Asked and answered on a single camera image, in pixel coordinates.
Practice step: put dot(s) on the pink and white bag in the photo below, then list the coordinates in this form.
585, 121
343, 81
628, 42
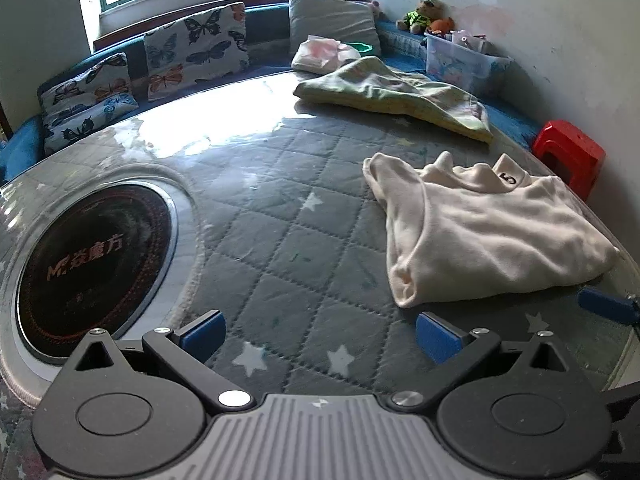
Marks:
320, 52

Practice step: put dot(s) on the light green blanket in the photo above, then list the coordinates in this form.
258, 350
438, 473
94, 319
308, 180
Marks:
380, 90

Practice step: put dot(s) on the blue sofa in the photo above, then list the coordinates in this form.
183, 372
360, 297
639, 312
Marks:
267, 25

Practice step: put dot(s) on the red plastic stool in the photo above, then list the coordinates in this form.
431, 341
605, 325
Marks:
570, 152

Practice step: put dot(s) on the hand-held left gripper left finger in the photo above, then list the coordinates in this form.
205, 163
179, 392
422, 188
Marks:
202, 336

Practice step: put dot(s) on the clear plastic storage box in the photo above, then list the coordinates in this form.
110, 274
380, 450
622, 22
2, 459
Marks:
457, 62

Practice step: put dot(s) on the orange plush toy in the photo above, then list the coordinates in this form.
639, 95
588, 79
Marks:
442, 25

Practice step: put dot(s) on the round black induction cooker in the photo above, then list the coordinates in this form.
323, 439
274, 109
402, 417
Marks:
95, 270

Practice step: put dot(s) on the large butterfly print cushion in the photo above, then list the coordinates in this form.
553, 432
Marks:
197, 47

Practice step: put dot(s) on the grey quilted star table cover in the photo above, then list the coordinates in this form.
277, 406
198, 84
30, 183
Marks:
280, 220

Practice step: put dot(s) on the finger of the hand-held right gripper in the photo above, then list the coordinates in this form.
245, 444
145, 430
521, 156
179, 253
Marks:
605, 306

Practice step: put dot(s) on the grey pillow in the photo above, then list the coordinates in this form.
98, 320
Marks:
330, 17

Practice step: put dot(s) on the brown teddy bear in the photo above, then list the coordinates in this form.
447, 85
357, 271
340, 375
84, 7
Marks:
422, 15

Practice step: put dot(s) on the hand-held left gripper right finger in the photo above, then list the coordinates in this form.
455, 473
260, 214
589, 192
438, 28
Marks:
437, 337

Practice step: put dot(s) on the green bowl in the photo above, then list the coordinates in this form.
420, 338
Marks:
364, 48

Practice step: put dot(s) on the cream white long-sleeved shirt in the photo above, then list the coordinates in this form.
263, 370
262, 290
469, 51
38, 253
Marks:
490, 230

